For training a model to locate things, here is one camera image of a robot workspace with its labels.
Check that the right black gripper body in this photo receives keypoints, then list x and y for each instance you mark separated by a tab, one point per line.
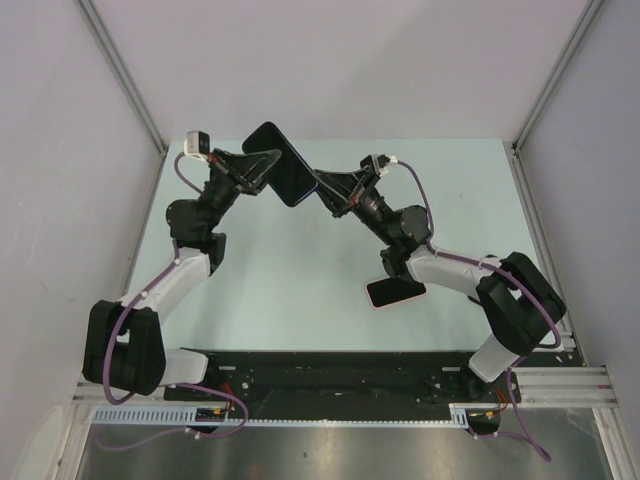
366	203

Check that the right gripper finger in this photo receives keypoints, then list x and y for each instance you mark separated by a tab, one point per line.
342	182
336	198

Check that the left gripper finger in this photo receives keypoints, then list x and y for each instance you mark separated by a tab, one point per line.
233	160
254	174

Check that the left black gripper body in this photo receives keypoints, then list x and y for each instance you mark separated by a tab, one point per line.
221	192

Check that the blue phone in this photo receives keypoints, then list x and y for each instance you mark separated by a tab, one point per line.
291	178

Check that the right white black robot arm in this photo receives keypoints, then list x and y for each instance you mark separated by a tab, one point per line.
519	303

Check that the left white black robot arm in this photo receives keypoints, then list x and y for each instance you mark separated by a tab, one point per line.
124	351

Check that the phone in pink case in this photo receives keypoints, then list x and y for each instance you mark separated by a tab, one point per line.
390	291

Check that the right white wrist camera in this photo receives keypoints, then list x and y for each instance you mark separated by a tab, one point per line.
379	164

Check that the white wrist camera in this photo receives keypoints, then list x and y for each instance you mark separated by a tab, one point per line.
379	164
197	145

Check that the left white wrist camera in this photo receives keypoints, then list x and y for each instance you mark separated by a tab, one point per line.
197	145

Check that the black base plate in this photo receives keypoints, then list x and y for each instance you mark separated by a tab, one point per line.
345	386

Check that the left aluminium frame post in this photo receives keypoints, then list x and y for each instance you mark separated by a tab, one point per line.
114	60

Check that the aluminium frame post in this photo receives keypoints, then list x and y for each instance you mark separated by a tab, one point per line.
578	36
114	60

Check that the aluminium front rail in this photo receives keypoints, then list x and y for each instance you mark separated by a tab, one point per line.
539	387

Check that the right aluminium frame post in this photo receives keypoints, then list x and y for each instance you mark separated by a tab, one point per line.
578	36

